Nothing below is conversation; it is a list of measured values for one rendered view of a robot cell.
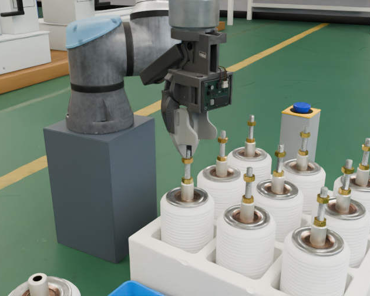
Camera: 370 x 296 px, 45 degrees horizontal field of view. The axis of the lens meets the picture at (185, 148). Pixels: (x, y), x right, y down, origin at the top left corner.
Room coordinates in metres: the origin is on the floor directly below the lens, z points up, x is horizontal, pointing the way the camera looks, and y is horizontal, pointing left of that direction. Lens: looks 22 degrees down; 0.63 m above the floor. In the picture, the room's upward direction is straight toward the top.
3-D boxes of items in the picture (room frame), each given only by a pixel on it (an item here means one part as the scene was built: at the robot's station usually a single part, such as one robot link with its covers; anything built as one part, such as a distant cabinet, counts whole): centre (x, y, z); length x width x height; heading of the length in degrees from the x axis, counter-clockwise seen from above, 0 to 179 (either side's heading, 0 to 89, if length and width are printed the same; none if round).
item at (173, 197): (0.70, 0.00, 0.25); 0.08 x 0.08 x 0.01
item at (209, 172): (0.79, -0.07, 0.25); 0.08 x 0.08 x 0.01
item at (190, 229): (0.70, 0.00, 0.16); 0.10 x 0.10 x 0.18
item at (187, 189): (0.70, 0.00, 0.26); 0.02 x 0.02 x 0.03
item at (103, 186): (0.96, 0.19, 0.15); 0.18 x 0.18 x 0.30; 62
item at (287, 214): (0.73, -0.17, 0.16); 0.10 x 0.10 x 0.18
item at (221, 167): (0.79, -0.07, 0.26); 0.02 x 0.02 x 0.03
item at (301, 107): (1.01, -0.27, 0.32); 0.04 x 0.04 x 0.02
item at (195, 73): (0.68, -0.02, 0.48); 0.09 x 0.08 x 0.12; 41
